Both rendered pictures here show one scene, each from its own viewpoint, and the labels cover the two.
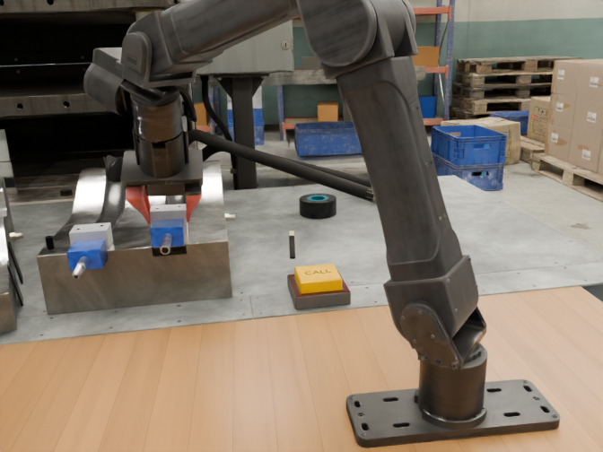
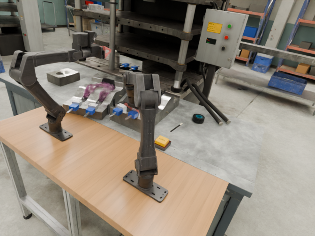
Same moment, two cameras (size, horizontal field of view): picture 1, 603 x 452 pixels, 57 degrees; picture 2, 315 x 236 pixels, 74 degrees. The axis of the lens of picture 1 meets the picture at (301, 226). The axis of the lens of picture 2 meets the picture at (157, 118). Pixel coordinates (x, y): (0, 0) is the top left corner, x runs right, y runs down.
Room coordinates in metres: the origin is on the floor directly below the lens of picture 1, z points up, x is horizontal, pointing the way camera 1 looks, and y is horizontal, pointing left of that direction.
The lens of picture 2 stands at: (-0.04, -0.49, 1.51)
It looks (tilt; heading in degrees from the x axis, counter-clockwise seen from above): 30 degrees down; 33
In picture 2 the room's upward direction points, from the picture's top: 8 degrees clockwise
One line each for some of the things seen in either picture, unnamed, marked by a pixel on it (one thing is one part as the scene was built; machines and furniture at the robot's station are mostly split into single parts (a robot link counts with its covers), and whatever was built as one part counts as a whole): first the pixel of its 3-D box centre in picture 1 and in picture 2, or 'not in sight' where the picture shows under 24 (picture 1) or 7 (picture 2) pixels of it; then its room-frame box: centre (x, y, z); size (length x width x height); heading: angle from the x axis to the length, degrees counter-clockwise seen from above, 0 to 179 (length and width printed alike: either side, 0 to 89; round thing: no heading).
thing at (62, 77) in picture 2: not in sight; (63, 76); (0.83, 1.06, 0.84); 0.20 x 0.15 x 0.07; 9
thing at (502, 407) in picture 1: (451, 381); (146, 179); (0.47, -0.14, 0.84); 0.20 x 0.07 x 0.08; 96
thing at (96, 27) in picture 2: not in sight; (101, 30); (4.24, 4.76, 0.42); 0.60 x 0.42 x 0.33; 84
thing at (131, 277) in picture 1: (152, 212); (148, 103); (0.98, 0.27, 0.87); 0.50 x 0.26 x 0.14; 9
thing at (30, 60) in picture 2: not in sight; (48, 63); (0.42, 0.46, 1.17); 0.30 x 0.09 x 0.12; 6
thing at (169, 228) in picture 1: (168, 235); (131, 114); (0.72, 0.18, 0.91); 0.13 x 0.05 x 0.05; 9
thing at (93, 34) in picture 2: not in sight; (91, 40); (0.68, 0.48, 1.25); 0.07 x 0.06 x 0.11; 95
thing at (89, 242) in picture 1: (86, 257); (116, 112); (0.70, 0.29, 0.89); 0.13 x 0.05 x 0.05; 9
